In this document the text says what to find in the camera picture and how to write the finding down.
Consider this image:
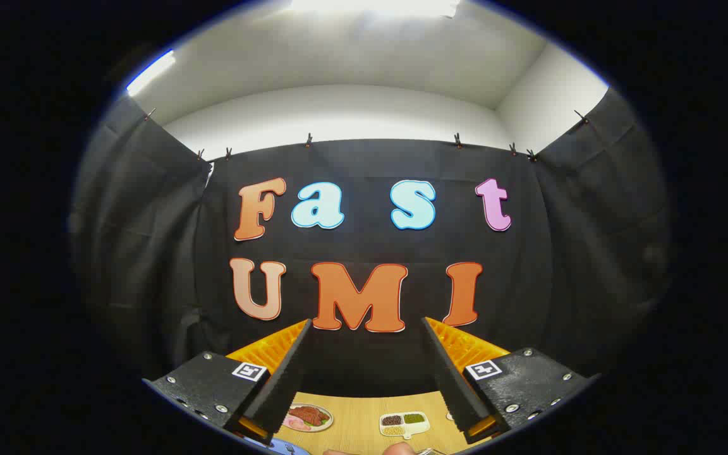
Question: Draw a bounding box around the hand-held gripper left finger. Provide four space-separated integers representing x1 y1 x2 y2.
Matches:
143 319 313 446

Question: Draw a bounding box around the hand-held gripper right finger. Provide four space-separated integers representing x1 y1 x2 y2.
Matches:
421 316 602 445

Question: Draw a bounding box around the brown grilled meat strip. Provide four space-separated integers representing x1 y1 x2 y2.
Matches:
288 407 325 426

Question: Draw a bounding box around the oval plate with meat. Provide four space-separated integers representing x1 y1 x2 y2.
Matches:
282 403 334 433

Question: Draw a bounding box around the blue round plate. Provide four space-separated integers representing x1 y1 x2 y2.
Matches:
269 437 313 455

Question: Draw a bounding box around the white divided dish with beans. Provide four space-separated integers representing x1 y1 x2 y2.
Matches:
379 411 431 440

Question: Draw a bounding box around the black backdrop cloth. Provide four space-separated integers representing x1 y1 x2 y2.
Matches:
68 88 671 399

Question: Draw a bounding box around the ceiling light panel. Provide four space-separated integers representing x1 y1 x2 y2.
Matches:
288 0 461 18

